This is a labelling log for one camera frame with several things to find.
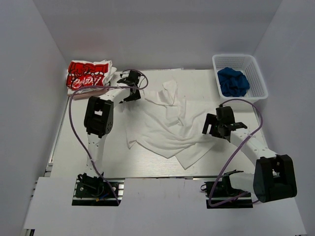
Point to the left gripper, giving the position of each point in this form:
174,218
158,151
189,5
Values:
137,96

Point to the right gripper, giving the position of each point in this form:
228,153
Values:
211,119

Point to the white t shirt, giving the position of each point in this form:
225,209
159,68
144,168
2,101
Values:
169,126

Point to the red printed shirt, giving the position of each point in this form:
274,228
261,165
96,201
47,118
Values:
86,75

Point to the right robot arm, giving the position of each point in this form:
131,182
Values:
273,178

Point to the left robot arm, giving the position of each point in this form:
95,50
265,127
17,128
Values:
98,121

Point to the pink folded shirt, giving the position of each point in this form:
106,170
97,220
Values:
88,92

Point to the blue crumpled shirt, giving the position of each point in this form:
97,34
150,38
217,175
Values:
233,83

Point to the white plastic basket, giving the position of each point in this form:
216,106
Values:
249,67

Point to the white folded shirt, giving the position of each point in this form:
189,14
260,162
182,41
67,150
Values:
108,78

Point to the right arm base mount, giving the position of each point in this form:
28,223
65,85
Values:
223,191

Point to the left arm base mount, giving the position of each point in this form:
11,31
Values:
95,192

